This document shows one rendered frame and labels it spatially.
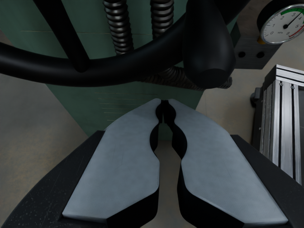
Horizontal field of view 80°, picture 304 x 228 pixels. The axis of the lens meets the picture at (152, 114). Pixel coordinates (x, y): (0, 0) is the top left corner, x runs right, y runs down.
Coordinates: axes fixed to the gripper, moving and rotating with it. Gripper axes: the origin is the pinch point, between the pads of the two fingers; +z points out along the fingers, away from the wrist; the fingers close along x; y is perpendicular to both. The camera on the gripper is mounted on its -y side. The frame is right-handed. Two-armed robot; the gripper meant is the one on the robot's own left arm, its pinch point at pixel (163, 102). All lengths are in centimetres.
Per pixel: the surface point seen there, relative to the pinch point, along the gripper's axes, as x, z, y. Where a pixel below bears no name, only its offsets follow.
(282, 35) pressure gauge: 18.3, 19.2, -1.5
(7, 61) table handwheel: -13.7, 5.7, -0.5
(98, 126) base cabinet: -22, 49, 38
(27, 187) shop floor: -52, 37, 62
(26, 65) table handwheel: -12.4, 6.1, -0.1
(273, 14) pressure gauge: 15.0, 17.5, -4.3
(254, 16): 17.2, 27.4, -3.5
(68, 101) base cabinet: -27, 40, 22
